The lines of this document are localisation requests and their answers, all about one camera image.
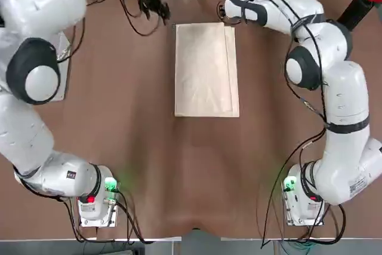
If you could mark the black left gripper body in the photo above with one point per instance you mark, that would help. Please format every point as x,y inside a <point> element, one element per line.
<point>153,2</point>

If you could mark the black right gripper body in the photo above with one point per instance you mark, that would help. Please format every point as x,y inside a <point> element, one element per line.
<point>232,20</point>

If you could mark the cream tablecloth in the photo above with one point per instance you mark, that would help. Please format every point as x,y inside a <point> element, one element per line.
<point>206,70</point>

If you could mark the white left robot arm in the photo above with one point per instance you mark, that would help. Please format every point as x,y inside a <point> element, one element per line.
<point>33,28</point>

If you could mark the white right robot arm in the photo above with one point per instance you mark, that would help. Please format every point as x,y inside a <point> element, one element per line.
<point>343,102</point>

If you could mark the dark flower vase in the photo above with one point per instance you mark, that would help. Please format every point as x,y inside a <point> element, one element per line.
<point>355,10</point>

